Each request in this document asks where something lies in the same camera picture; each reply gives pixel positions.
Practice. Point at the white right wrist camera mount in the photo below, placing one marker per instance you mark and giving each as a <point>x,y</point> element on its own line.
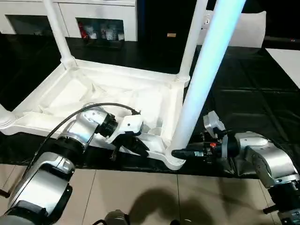
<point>213,121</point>

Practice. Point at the white plastic table top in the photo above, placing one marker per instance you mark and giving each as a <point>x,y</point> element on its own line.
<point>93,89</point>

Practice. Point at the black work table foot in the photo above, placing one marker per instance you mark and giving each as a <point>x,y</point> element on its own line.
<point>3,193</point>
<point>271,209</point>

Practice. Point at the white cabinet with glass doors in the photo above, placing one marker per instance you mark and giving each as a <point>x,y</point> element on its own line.
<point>103,9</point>

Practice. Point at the black robot right foot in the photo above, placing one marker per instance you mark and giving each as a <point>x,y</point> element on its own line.
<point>185,222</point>

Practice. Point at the black work mat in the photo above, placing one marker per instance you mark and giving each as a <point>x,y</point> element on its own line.
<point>253,93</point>

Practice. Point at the black cabinet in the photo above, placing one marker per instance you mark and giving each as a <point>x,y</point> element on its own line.
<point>159,18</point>

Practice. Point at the black robot left foot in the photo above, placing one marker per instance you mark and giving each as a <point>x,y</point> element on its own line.
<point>117,218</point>

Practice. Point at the white plastic bag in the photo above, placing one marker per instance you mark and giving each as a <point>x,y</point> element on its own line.
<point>248,30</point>

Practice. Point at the small yellow label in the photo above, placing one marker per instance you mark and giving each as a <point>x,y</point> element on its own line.
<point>171,34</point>

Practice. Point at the white plastic table leg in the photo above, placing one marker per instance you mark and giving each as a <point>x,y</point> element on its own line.
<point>58,33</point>
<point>192,42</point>
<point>206,70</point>
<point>4,119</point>

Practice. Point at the white side table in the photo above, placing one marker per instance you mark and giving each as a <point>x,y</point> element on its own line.
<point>286,65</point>

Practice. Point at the red bottle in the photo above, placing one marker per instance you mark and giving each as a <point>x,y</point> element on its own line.
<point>83,30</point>

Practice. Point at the black robot foot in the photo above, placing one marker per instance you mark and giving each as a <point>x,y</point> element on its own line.
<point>185,222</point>
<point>117,218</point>

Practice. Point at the small white jar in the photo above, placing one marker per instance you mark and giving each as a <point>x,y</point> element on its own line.
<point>121,35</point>

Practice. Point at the black bar with red mark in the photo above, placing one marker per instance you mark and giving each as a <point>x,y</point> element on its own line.
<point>281,41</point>

